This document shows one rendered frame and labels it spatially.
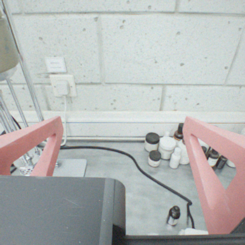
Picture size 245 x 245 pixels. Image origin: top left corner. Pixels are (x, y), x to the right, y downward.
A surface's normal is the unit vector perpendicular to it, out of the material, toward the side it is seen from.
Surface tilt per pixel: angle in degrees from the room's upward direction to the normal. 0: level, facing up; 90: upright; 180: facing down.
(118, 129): 90
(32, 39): 90
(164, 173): 0
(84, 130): 90
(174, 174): 0
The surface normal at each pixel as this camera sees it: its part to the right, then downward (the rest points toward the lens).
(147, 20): 0.00, 0.59
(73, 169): 0.00, -0.81
